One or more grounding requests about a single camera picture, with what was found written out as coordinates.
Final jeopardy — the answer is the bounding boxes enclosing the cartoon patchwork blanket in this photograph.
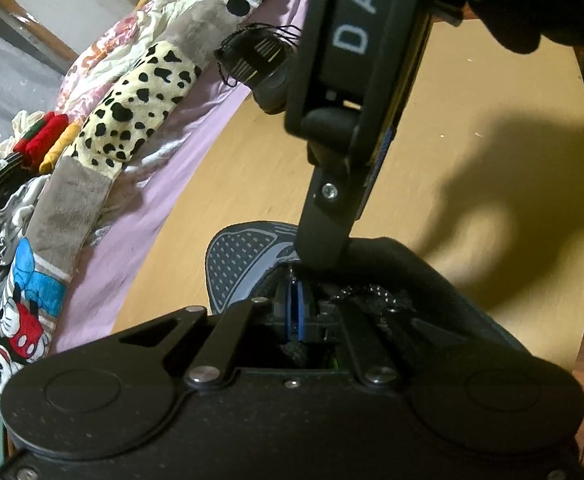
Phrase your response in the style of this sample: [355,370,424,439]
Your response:
[0,0,269,397]

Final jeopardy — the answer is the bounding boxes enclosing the folded red clothes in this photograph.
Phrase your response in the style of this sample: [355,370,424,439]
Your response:
[13,112,69,169]

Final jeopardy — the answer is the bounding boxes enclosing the purple bed sheet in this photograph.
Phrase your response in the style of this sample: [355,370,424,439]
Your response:
[45,0,318,356]

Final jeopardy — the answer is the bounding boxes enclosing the folded yellow garment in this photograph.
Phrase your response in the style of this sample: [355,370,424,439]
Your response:
[38,122,81,174]

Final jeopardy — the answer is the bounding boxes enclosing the floral cream quilt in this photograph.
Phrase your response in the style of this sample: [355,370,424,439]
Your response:
[54,0,188,122]

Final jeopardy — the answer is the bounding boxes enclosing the folded grey striped clothes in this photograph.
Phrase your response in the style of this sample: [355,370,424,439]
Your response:
[0,174,50,266]

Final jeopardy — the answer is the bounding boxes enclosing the black sneaker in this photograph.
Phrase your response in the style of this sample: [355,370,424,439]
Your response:
[204,220,525,351]
[214,23,301,115]

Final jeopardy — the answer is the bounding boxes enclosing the black speckled shoelace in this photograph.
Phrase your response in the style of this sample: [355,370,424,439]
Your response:
[271,278,415,362]

